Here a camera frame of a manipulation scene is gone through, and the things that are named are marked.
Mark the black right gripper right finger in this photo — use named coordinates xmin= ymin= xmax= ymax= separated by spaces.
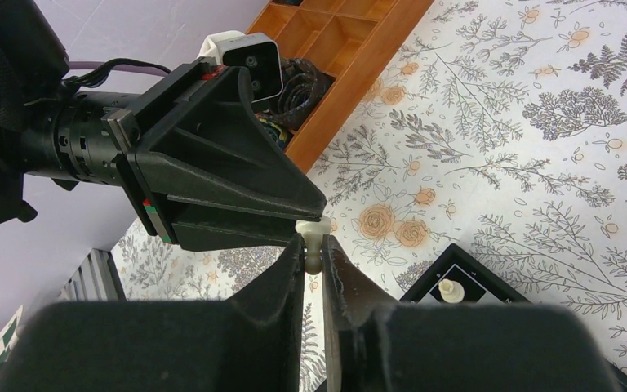
xmin=321 ymin=235 xmax=623 ymax=392

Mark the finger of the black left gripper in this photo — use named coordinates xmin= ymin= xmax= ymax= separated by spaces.
xmin=172 ymin=205 xmax=296 ymax=252

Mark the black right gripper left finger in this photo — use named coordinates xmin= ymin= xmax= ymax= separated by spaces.
xmin=0 ymin=235 xmax=305 ymax=391

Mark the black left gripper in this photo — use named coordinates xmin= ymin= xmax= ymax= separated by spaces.
xmin=18 ymin=59 xmax=327 ymax=244

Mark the white chess piece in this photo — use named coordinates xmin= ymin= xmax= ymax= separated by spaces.
xmin=438 ymin=278 xmax=465 ymax=304
xmin=295 ymin=216 xmax=332 ymax=275

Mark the green white rolled chess mat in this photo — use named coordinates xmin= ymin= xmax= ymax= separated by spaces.
xmin=0 ymin=305 xmax=24 ymax=365

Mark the orange wooden divided tray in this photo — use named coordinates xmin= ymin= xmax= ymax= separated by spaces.
xmin=247 ymin=0 xmax=433 ymax=172

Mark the floral white table mat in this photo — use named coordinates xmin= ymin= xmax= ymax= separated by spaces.
xmin=110 ymin=0 xmax=627 ymax=392

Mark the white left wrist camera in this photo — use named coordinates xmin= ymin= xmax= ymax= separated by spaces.
xmin=198 ymin=30 xmax=283 ymax=102

